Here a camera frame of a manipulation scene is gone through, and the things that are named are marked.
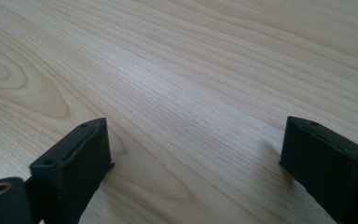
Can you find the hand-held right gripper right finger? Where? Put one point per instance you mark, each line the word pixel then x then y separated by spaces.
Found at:
pixel 332 168

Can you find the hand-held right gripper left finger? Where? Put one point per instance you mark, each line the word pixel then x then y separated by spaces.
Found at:
pixel 71 168

